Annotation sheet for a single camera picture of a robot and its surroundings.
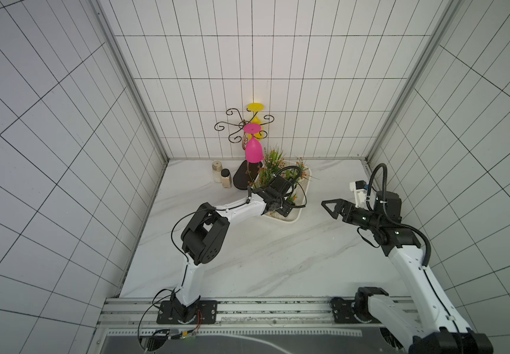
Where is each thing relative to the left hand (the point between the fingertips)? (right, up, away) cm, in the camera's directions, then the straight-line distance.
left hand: (279, 203), depth 94 cm
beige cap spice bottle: (-29, +14, +10) cm, 34 cm away
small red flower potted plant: (+11, +16, +4) cm, 20 cm away
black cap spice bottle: (-24, +11, +7) cm, 28 cm away
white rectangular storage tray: (+10, +7, +2) cm, 12 cm away
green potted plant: (-2, +20, +7) cm, 21 cm away
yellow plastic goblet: (-10, +43, +4) cm, 45 cm away
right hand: (+17, +3, -17) cm, 24 cm away
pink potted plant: (+5, +13, -15) cm, 20 cm away
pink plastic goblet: (-11, +25, +1) cm, 27 cm away
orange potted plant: (+5, +3, -6) cm, 8 cm away
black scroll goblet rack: (-14, +15, +18) cm, 27 cm away
